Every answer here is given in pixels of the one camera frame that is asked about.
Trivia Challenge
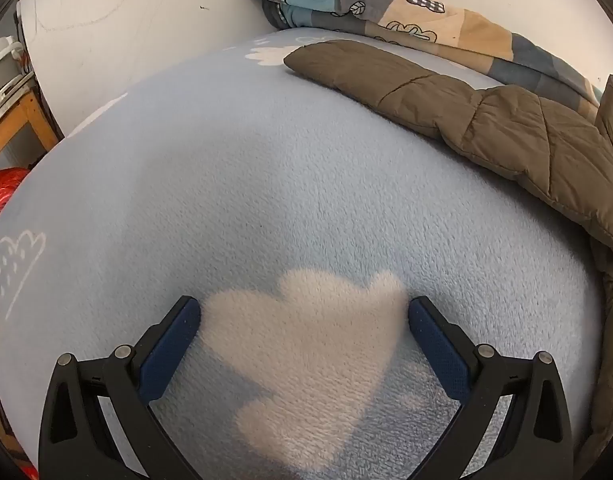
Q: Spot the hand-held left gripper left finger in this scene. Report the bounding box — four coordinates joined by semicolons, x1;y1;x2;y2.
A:
38;296;202;480

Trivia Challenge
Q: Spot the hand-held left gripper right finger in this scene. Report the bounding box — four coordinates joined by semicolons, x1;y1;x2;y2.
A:
408;296;573;480

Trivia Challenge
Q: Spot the brown quilted jacket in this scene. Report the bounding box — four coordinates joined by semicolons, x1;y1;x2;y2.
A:
283;39;613;466

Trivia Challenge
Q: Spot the light blue cloud blanket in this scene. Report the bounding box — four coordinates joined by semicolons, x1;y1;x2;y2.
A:
0;27;605;480

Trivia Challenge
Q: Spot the red patterned cloth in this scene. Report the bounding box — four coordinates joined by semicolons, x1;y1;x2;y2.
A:
0;167;31;233

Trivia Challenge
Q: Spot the wooden stool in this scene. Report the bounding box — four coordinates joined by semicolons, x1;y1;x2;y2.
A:
0;87;64;171

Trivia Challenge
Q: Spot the white plastic box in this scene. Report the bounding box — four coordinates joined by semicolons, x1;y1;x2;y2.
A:
0;35;34;121

